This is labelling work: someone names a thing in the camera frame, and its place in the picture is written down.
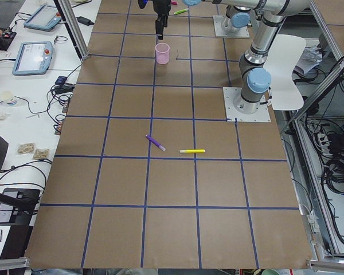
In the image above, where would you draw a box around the near teach pendant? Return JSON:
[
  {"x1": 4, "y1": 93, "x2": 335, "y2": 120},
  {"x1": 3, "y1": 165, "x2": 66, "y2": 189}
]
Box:
[{"x1": 12, "y1": 41, "x2": 53, "y2": 76}]

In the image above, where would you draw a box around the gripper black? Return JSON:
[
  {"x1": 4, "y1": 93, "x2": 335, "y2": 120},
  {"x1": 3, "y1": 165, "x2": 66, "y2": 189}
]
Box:
[{"x1": 153, "y1": 0, "x2": 171, "y2": 40}]

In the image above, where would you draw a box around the pink mesh cup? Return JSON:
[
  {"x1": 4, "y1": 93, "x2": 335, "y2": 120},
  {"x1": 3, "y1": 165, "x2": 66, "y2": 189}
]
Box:
[{"x1": 155, "y1": 43, "x2": 170, "y2": 65}]

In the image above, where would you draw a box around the green pen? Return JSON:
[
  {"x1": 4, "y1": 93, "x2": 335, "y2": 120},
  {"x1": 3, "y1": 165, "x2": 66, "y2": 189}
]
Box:
[{"x1": 174, "y1": 8, "x2": 189, "y2": 15}]

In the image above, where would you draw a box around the teach pendant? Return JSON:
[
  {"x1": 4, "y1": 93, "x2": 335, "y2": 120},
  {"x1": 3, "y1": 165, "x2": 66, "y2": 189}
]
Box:
[
  {"x1": 24, "y1": 5, "x2": 61, "y2": 32},
  {"x1": 12, "y1": 41, "x2": 53, "y2": 76}
]

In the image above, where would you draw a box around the far teach pendant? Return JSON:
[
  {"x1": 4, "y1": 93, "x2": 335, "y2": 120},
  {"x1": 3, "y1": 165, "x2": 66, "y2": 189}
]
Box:
[{"x1": 24, "y1": 5, "x2": 61, "y2": 32}]

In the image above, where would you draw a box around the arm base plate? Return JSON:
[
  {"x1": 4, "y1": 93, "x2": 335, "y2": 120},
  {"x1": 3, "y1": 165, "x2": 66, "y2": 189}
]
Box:
[
  {"x1": 223, "y1": 87, "x2": 271, "y2": 123},
  {"x1": 213, "y1": 15, "x2": 249, "y2": 39}
]

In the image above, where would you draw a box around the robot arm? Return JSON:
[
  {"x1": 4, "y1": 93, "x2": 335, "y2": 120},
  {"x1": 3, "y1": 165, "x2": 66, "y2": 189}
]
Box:
[
  {"x1": 211, "y1": 0, "x2": 310, "y2": 114},
  {"x1": 151, "y1": 1, "x2": 251, "y2": 40}
]

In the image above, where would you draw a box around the aluminium frame post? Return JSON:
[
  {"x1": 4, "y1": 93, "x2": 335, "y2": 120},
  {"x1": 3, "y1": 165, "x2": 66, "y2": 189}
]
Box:
[{"x1": 53, "y1": 0, "x2": 89, "y2": 60}]

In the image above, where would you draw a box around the purple pen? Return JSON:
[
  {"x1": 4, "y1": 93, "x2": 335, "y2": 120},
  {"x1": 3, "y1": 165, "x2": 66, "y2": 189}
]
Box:
[{"x1": 145, "y1": 135, "x2": 166, "y2": 151}]

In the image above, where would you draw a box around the white chair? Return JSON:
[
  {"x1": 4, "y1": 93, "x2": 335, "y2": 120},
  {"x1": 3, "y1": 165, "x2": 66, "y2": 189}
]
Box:
[{"x1": 264, "y1": 34, "x2": 306, "y2": 111}]

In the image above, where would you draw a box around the white paper cup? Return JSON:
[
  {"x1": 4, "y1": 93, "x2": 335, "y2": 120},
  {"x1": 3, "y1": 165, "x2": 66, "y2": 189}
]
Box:
[{"x1": 1, "y1": 91, "x2": 18, "y2": 106}]

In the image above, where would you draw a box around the black power adapter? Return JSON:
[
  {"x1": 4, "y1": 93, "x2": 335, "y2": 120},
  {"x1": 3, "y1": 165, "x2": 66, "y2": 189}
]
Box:
[{"x1": 76, "y1": 16, "x2": 94, "y2": 26}]

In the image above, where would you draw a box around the yellow pen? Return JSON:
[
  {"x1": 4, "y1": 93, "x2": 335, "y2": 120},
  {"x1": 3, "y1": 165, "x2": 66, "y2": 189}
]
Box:
[{"x1": 179, "y1": 149, "x2": 206, "y2": 154}]

